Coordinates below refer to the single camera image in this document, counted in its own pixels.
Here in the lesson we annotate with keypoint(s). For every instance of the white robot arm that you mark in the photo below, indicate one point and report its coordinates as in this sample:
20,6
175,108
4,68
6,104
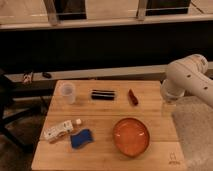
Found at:
187,74

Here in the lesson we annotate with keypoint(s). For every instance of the black rectangular case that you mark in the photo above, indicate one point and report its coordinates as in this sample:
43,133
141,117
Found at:
103,94

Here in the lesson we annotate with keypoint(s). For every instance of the small red brown object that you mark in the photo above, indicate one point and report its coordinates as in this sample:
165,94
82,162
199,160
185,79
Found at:
133,98

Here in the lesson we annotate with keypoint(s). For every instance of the orange bowl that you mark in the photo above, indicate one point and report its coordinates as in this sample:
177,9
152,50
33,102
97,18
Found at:
131,137

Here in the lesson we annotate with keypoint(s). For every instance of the blue sponge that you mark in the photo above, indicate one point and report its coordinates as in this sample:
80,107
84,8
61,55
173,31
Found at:
81,138

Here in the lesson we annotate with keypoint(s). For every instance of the small black object on ledge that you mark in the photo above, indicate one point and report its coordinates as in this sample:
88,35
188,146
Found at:
46,75

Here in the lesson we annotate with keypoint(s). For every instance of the red white object on ledge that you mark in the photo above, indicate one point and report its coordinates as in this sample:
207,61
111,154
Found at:
28,78

